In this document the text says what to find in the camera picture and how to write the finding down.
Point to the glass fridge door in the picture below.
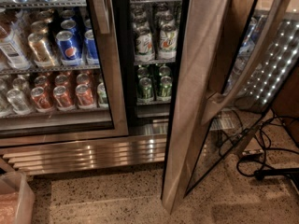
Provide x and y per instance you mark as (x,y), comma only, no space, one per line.
(234,56)
(49,17)

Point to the stainless fridge bottom grille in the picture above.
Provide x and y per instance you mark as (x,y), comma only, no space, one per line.
(40,148)

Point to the green soda can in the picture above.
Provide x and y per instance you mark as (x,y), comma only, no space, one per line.
(164,88)

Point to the white green can far left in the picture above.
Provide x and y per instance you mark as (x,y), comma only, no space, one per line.
(144,50)

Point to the red soda can right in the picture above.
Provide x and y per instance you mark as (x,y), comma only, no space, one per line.
(85,96)

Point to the red soda can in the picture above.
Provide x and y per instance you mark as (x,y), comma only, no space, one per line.
(85,96)
(63,98)
(42,99)

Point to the blue Pepsi can edge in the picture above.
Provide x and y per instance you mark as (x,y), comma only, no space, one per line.
(91,47)

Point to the red soda can middle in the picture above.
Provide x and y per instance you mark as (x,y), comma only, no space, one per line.
(63,98)

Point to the blue Pepsi can front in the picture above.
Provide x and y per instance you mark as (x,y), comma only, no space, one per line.
(70,48)

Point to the red soda can left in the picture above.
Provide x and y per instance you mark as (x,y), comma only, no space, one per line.
(42,99)

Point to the gold soda can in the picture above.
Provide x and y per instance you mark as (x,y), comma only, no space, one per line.
(44,56)

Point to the silver can lower left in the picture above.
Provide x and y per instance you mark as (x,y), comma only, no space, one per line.
(19,102)

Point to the clear labelled bottle left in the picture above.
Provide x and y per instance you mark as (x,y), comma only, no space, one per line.
(13,48)

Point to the clear plastic storage bin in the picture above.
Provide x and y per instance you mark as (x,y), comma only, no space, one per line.
(16,199)

